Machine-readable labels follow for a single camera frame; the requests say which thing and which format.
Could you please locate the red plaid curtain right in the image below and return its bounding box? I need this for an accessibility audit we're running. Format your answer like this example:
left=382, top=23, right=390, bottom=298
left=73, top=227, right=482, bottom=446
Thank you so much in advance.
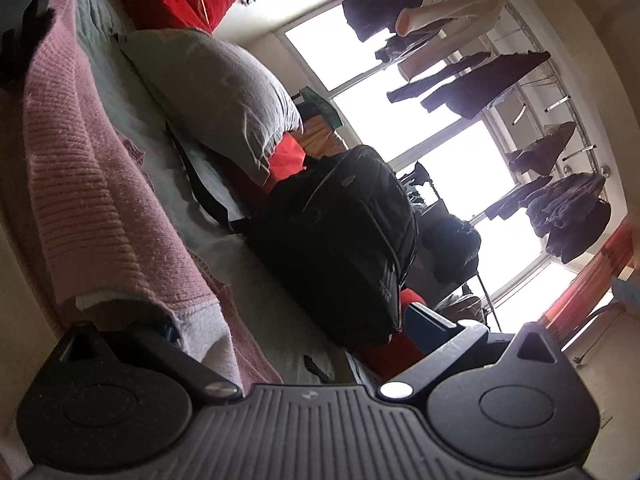
left=539, top=217, right=634, bottom=346

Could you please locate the pink and white sweater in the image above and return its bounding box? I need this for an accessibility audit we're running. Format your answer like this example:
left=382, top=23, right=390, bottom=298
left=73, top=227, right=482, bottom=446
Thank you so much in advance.
left=1, top=0, right=278, bottom=388

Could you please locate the black backpack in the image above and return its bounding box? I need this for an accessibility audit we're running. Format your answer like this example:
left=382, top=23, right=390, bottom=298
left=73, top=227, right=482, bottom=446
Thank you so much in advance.
left=165, top=129, right=419, bottom=350

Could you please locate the hanging laundry at window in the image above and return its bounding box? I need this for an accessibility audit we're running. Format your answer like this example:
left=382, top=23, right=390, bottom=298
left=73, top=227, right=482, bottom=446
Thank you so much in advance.
left=342, top=0, right=614, bottom=266

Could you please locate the green topped box pile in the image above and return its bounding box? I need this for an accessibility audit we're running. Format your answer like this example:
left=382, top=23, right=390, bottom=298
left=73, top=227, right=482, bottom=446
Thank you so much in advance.
left=292, top=87, right=348, bottom=158

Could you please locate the grey green pillow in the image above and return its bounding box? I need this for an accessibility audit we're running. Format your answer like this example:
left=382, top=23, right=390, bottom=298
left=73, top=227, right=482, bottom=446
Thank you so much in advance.
left=117, top=28, right=303, bottom=185

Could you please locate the clothes rack with garments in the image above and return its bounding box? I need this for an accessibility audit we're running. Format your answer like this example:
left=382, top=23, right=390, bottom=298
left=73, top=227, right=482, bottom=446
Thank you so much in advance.
left=399, top=162, right=495, bottom=323

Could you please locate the green plaid bed blanket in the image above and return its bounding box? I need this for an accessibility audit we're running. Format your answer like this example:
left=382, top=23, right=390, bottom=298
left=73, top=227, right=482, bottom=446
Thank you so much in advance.
left=76, top=0, right=354, bottom=384

